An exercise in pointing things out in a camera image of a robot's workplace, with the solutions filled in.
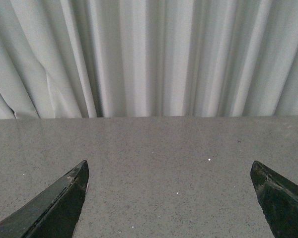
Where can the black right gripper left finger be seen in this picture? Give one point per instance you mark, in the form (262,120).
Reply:
(54,212)

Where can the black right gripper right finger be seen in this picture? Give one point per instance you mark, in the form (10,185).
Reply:
(278,198)

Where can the white pleated curtain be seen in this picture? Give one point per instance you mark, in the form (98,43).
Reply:
(141,58)

